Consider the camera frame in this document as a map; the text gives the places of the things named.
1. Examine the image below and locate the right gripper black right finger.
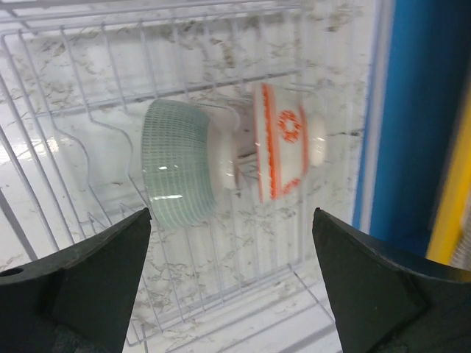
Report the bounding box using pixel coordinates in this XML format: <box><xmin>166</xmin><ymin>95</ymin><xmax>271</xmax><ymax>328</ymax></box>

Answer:
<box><xmin>312</xmin><ymin>208</ymin><xmax>470</xmax><ymax>352</ymax></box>

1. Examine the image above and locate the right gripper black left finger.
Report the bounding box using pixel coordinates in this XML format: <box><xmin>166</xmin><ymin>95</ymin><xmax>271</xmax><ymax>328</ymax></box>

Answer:
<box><xmin>1</xmin><ymin>208</ymin><xmax>151</xmax><ymax>352</ymax></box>

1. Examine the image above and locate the pale green bowl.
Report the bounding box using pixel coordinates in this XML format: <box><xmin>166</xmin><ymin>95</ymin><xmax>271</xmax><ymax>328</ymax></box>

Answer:
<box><xmin>141</xmin><ymin>99</ymin><xmax>241</xmax><ymax>231</ymax></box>

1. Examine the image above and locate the orange floral patterned bowl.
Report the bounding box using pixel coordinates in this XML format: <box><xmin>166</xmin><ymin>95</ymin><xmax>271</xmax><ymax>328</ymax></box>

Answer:
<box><xmin>252</xmin><ymin>82</ymin><xmax>327</xmax><ymax>203</ymax></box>

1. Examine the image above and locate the blue and yellow shelf unit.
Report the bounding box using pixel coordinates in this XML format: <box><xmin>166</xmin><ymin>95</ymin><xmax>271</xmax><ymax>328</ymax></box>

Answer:
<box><xmin>353</xmin><ymin>1</ymin><xmax>470</xmax><ymax>256</ymax></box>

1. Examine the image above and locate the white wire dish rack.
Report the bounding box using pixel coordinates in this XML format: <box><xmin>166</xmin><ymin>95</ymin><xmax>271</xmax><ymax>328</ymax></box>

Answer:
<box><xmin>0</xmin><ymin>0</ymin><xmax>354</xmax><ymax>349</ymax></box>

